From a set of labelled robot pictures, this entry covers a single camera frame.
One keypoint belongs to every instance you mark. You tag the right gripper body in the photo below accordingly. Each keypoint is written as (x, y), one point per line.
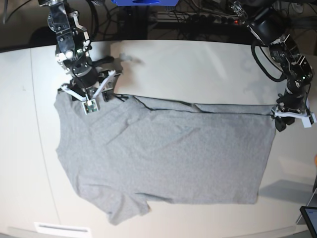
(88, 75)

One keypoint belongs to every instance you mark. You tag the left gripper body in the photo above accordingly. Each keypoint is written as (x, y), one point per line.
(293, 103)

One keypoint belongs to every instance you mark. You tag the grey T-shirt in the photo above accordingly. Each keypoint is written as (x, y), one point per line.
(137, 150)

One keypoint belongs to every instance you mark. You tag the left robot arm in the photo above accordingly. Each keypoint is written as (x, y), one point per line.
(269, 29)

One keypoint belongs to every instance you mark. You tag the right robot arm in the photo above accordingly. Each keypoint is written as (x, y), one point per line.
(73, 39)

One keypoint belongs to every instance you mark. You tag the black tablet screen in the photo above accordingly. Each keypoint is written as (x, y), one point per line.
(310, 216)

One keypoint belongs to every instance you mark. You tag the black power strip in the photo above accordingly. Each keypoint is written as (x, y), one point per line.
(204, 18)

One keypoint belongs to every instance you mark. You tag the white paper label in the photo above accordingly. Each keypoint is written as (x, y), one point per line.
(61, 227)

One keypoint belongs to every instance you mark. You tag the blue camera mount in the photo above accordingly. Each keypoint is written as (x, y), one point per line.
(145, 2)

